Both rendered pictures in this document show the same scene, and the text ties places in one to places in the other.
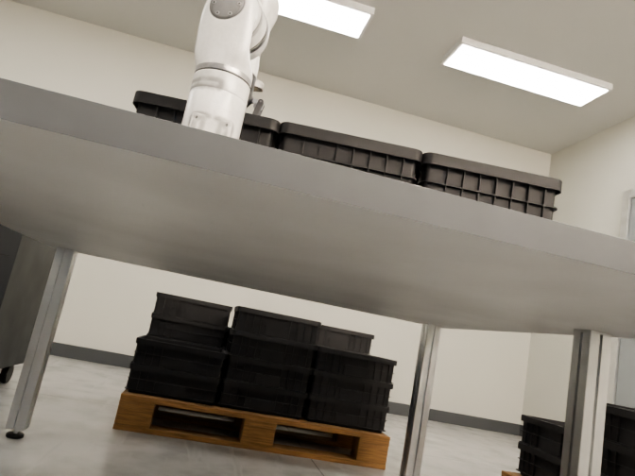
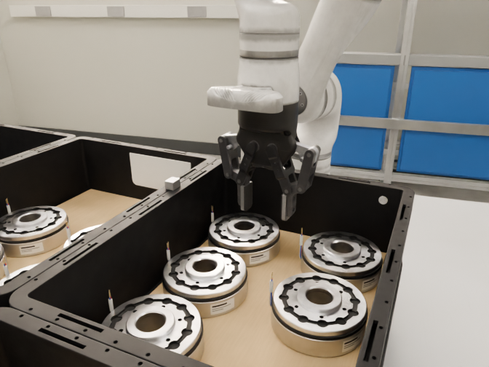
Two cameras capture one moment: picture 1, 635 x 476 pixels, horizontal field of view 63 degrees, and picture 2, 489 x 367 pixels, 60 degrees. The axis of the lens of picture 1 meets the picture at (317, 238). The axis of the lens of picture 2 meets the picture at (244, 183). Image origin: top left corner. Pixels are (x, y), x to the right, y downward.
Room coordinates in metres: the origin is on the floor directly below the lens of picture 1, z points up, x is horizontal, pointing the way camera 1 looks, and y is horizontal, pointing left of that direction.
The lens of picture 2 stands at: (1.55, 0.45, 1.16)
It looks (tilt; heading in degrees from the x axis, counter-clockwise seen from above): 23 degrees down; 207
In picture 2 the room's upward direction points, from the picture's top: straight up
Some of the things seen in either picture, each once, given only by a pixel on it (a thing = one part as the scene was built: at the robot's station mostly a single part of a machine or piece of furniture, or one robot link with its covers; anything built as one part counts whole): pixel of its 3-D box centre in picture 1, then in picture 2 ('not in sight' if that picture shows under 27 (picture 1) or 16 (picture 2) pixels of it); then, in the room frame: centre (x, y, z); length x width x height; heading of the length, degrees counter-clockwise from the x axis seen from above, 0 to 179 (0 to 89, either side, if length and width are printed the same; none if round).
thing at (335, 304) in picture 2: not in sight; (319, 297); (1.18, 0.35, 0.86); 0.05 x 0.05 x 0.01
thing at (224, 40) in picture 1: (231, 42); (310, 116); (0.79, 0.20, 0.96); 0.09 x 0.09 x 0.17; 76
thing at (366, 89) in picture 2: not in sight; (319, 115); (-0.67, -0.22, 0.60); 0.72 x 0.03 x 0.56; 100
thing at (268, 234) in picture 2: not in sight; (244, 229); (1.08, 0.20, 0.86); 0.10 x 0.10 x 0.01
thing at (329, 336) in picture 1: (327, 366); not in sight; (3.05, -0.20, 0.37); 0.40 x 0.30 x 0.45; 101
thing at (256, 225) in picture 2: not in sight; (244, 226); (1.08, 0.20, 0.86); 0.05 x 0.05 x 0.01
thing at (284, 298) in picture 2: not in sight; (319, 301); (1.18, 0.35, 0.86); 0.10 x 0.10 x 0.01
